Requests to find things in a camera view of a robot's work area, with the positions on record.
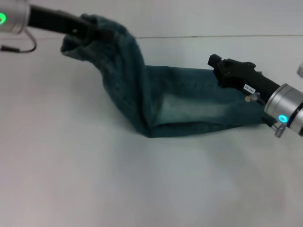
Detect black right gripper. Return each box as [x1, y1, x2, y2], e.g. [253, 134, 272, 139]
[207, 53, 285, 103]

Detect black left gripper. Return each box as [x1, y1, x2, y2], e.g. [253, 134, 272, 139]
[27, 4, 115, 41]

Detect blue denim shorts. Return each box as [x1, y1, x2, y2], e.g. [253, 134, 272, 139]
[60, 13, 273, 139]

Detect right arm cable with plugs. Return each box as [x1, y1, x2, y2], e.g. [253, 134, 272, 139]
[244, 92, 288, 139]

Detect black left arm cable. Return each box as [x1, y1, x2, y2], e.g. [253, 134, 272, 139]
[0, 29, 38, 53]

